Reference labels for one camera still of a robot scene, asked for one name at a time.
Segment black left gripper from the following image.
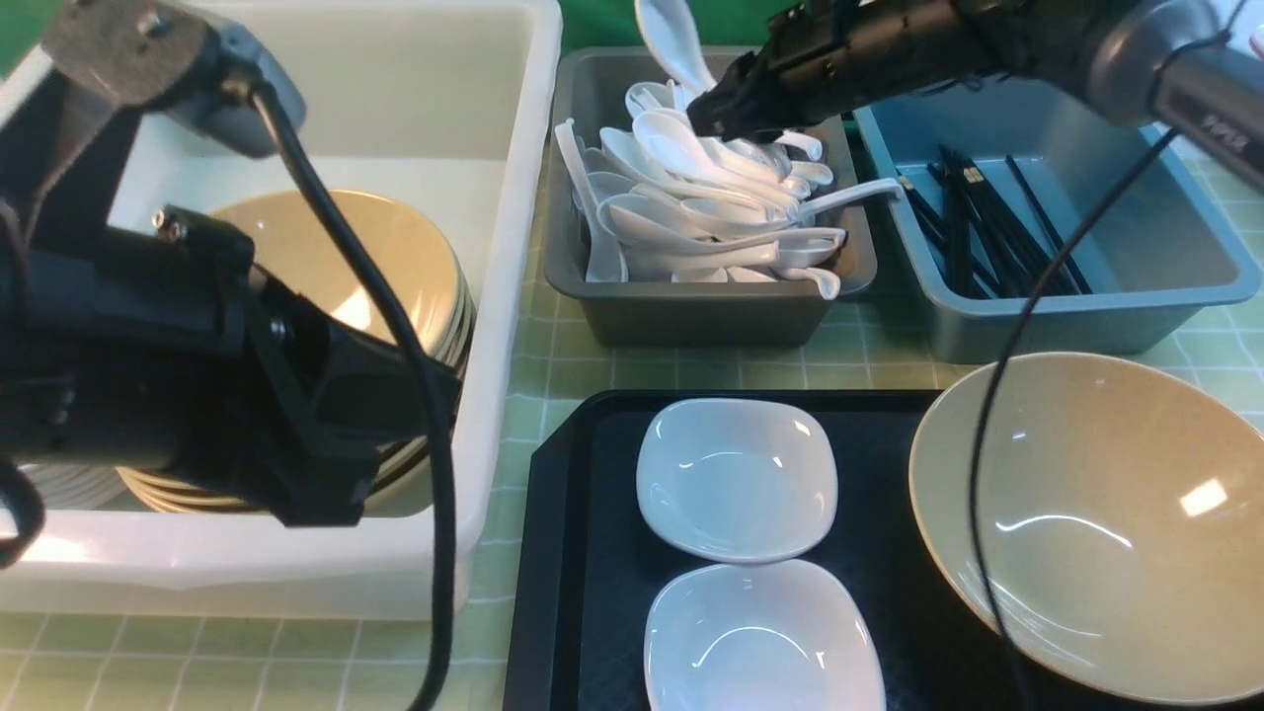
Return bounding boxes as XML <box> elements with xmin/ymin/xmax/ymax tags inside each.
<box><xmin>154</xmin><ymin>207</ymin><xmax>463</xmax><ymax>526</ymax></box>

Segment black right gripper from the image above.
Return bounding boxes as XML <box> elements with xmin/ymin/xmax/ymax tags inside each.
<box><xmin>686</xmin><ymin>1</ymin><xmax>988</xmax><ymax>140</ymax></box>

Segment white soup spoon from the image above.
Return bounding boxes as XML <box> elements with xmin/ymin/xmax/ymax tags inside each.
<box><xmin>635</xmin><ymin>1</ymin><xmax>717</xmax><ymax>95</ymax></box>

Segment tan noodle bowl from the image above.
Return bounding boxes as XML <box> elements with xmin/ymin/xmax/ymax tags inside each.
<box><xmin>908</xmin><ymin>352</ymin><xmax>1264</xmax><ymax>703</ymax></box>

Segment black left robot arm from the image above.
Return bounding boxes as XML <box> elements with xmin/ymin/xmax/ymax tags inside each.
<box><xmin>3</xmin><ymin>67</ymin><xmax>459</xmax><ymax>534</ymax></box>

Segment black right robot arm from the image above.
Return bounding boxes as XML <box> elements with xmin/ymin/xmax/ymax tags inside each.
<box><xmin>688</xmin><ymin>1</ymin><xmax>1263</xmax><ymax>189</ymax></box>

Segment top tan stacked bowl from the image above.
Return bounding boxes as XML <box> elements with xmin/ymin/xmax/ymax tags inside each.
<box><xmin>214</xmin><ymin>190</ymin><xmax>477</xmax><ymax>368</ymax></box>

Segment stack of tan bowls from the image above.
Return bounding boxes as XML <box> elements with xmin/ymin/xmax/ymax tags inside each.
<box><xmin>118</xmin><ymin>286</ymin><xmax>477</xmax><ymax>515</ymax></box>

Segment pile of white spoons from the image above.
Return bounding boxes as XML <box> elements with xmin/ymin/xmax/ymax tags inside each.
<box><xmin>552</xmin><ymin>78</ymin><xmax>904</xmax><ymax>300</ymax></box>

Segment grey spoon bin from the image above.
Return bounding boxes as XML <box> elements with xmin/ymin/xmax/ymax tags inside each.
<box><xmin>537</xmin><ymin>46</ymin><xmax>830</xmax><ymax>348</ymax></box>

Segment green backdrop cloth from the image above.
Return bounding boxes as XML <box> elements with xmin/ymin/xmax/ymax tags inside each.
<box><xmin>559</xmin><ymin>0</ymin><xmax>793</xmax><ymax>53</ymax></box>

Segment black chopsticks in bin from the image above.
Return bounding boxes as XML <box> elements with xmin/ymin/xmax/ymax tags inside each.
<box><xmin>897</xmin><ymin>145</ymin><xmax>1078</xmax><ymax>300</ymax></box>

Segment stack of white plates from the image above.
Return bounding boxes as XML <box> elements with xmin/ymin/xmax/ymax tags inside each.
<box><xmin>18</xmin><ymin>462</ymin><xmax>125</xmax><ymax>512</ymax></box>

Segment black serving tray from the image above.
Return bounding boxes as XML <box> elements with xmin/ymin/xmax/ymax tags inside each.
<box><xmin>502</xmin><ymin>388</ymin><xmax>1264</xmax><ymax>711</ymax></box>

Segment large white plastic tub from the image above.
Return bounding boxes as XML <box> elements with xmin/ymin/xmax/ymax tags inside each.
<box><xmin>3</xmin><ymin>1</ymin><xmax>562</xmax><ymax>620</ymax></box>

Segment green checked table mat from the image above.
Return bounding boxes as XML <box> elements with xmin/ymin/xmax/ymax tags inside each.
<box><xmin>0</xmin><ymin>138</ymin><xmax>1264</xmax><ymax>711</ymax></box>

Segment blue chopstick bin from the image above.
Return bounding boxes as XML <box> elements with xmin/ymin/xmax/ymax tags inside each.
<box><xmin>854</xmin><ymin>78</ymin><xmax>1261</xmax><ymax>364</ymax></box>

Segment upper white square dish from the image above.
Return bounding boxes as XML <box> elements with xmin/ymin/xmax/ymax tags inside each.
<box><xmin>636</xmin><ymin>397</ymin><xmax>839</xmax><ymax>564</ymax></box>

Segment white square dish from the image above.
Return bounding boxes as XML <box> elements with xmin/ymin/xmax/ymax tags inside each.
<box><xmin>636</xmin><ymin>397</ymin><xmax>839</xmax><ymax>564</ymax></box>
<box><xmin>643</xmin><ymin>559</ymin><xmax>889</xmax><ymax>710</ymax></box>

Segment lower white square dish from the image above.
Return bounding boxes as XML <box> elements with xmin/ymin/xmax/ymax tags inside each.
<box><xmin>643</xmin><ymin>559</ymin><xmax>889</xmax><ymax>710</ymax></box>

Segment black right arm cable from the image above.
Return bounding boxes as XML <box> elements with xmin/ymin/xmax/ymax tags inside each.
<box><xmin>968</xmin><ymin>128</ymin><xmax>1181</xmax><ymax>711</ymax></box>

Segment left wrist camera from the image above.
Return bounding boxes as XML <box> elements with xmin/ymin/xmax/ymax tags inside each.
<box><xmin>40</xmin><ymin>1</ymin><xmax>307</xmax><ymax>159</ymax></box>

